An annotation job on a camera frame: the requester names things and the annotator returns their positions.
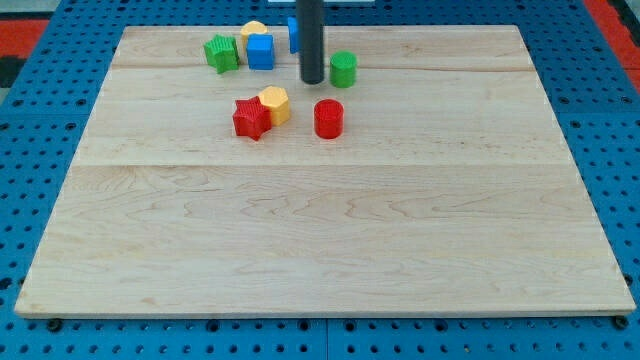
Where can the green cylinder block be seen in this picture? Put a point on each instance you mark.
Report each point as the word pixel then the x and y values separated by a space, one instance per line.
pixel 343 69

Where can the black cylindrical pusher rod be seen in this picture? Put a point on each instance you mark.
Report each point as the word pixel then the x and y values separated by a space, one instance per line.
pixel 310 18

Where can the blue cube block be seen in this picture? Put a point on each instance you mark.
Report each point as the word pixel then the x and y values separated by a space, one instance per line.
pixel 260 52

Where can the light wooden board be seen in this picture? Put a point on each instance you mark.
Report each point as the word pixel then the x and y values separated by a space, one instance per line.
pixel 451 191

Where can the blue block behind rod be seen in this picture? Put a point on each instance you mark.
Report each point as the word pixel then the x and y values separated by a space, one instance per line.
pixel 293 32

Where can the red star block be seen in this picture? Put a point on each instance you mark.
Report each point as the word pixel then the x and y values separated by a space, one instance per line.
pixel 251 118

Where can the yellow hexagon block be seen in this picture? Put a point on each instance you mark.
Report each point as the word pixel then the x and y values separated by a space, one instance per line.
pixel 250 28
pixel 277 101

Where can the green star block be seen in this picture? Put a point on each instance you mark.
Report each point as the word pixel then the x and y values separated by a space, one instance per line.
pixel 221 53

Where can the red cylinder block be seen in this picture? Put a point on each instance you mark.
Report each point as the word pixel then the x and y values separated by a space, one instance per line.
pixel 328 118

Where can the yellow hexagon block rear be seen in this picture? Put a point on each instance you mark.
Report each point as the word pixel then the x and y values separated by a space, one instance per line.
pixel 250 28

